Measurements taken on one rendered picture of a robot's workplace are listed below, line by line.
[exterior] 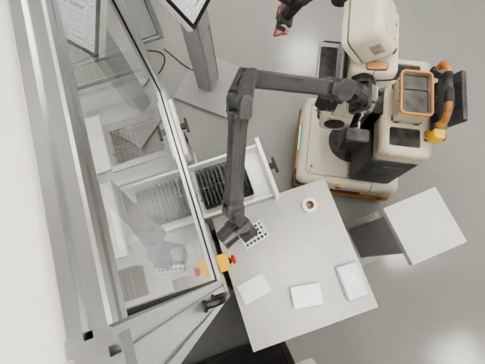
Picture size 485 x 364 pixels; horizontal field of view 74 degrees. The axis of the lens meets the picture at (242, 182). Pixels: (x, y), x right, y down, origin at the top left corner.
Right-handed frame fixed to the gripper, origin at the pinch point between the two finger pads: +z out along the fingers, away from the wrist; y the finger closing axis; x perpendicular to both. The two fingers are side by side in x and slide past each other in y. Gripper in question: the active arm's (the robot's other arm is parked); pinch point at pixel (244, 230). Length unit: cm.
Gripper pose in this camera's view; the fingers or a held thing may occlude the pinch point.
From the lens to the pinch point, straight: 134.2
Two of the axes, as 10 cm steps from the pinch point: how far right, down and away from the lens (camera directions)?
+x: 7.8, -6.1, 1.3
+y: 6.3, 7.5, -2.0
